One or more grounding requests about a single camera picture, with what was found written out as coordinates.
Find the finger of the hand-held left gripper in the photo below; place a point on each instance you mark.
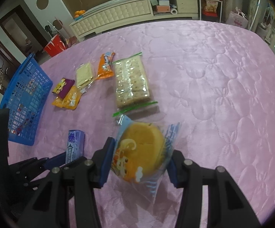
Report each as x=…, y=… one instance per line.
x=36, y=180
x=56, y=160

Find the yellow-orange snack packet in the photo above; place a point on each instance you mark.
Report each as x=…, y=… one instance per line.
x=68, y=99

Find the blue plastic basket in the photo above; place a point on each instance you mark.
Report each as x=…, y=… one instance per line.
x=24, y=64

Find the dark door frame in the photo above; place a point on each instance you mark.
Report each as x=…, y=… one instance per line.
x=11, y=16

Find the printed snack bag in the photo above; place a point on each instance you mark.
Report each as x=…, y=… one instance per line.
x=210, y=6

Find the pink gift bag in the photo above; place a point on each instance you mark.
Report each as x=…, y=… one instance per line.
x=237, y=20

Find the blue mint box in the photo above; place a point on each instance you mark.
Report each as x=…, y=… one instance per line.
x=75, y=144

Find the orange snack packet blue print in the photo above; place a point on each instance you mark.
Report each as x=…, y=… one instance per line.
x=104, y=67

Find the arched floor mirror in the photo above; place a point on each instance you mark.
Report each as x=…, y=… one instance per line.
x=258, y=7

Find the small round brown wall decoration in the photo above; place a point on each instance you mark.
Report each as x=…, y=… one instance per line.
x=57, y=23

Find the blue fruit plate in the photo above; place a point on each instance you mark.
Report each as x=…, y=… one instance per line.
x=78, y=18

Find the orange box in cabinet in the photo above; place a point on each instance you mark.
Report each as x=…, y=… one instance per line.
x=163, y=8

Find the red paper bag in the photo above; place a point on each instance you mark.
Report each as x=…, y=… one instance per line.
x=55, y=46

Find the clear cracker bag green seals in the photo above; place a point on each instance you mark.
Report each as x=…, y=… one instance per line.
x=131, y=83

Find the pile of oranges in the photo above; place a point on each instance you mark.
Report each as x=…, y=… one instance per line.
x=79, y=13

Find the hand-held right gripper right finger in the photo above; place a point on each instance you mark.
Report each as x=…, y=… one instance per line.
x=172, y=169

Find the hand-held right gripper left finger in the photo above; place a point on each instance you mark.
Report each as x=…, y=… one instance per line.
x=106, y=166

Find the cream TV cabinet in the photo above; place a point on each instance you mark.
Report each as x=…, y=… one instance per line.
x=118, y=11

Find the pale yellow wafer packet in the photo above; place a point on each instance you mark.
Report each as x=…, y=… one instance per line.
x=84, y=73

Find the purple yellow snack packet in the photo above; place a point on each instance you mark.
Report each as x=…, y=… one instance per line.
x=64, y=86

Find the round bread packet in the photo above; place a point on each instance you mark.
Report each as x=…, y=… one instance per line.
x=142, y=147

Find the paper towel roll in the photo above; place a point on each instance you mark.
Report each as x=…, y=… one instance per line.
x=174, y=11

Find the broom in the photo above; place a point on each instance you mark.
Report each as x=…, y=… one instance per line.
x=56, y=29

